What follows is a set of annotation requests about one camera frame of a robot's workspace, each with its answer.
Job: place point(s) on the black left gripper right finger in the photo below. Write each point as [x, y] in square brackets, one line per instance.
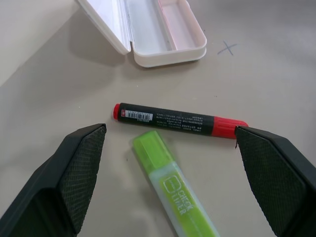
[276, 177]

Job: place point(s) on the black marker with red cap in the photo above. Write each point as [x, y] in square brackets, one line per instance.
[177, 121]

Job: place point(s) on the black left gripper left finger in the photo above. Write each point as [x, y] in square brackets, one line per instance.
[54, 182]

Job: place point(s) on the white plastic pencil case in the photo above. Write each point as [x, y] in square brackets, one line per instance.
[158, 32]

